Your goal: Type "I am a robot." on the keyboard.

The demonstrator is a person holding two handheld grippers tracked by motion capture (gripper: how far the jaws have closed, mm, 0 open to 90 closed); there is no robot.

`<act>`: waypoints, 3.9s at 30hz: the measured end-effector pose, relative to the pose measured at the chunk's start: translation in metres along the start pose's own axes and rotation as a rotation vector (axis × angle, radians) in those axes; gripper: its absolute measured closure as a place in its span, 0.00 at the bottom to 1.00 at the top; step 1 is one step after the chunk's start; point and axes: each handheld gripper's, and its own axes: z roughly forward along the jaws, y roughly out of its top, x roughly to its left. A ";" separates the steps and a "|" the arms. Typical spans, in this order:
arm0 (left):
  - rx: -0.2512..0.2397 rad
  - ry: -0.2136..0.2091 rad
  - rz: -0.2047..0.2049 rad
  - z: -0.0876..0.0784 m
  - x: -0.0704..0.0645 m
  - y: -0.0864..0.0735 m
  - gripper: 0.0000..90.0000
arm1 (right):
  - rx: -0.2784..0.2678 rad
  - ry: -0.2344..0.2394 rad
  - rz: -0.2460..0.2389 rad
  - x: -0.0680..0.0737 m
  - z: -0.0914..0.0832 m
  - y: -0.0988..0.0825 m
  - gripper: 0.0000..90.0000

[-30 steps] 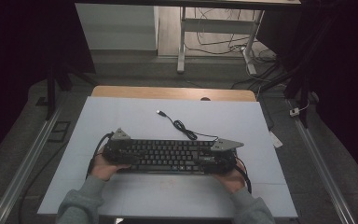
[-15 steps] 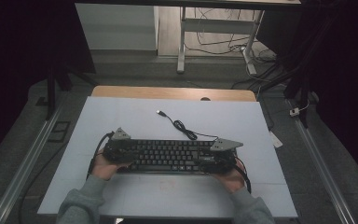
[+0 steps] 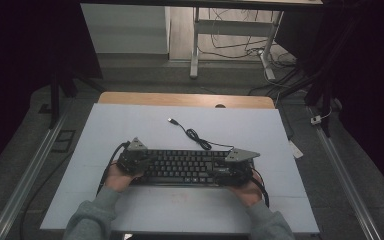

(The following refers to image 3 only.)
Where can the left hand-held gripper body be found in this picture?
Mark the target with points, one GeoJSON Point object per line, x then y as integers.
{"type": "Point", "coordinates": [131, 160]}

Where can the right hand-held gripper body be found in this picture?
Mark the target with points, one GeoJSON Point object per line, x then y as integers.
{"type": "Point", "coordinates": [241, 156]}

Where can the black computer keyboard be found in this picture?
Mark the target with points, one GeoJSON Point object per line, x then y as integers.
{"type": "Point", "coordinates": [183, 166]}

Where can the person's left hand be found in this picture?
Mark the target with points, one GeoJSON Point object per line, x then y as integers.
{"type": "Point", "coordinates": [118, 181]}

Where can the person's right hand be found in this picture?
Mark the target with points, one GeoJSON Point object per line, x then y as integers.
{"type": "Point", "coordinates": [248, 195]}

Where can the white board mat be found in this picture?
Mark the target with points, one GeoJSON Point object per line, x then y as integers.
{"type": "Point", "coordinates": [186, 210]}

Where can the white paper tag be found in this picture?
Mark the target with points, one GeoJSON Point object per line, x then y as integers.
{"type": "Point", "coordinates": [295, 150]}

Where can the small white adapter box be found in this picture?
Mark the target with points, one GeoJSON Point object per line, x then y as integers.
{"type": "Point", "coordinates": [315, 120]}

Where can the black metal stand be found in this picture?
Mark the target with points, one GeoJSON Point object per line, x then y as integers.
{"type": "Point", "coordinates": [54, 96]}
{"type": "Point", "coordinates": [326, 96]}

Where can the white cabinet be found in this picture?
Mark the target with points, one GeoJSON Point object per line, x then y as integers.
{"type": "Point", "coordinates": [126, 30]}

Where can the aluminium floor rail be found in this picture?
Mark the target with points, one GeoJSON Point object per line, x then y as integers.
{"type": "Point", "coordinates": [346, 180]}
{"type": "Point", "coordinates": [26, 180]}

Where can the white metal desk frame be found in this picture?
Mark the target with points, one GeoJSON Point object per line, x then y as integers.
{"type": "Point", "coordinates": [233, 28]}

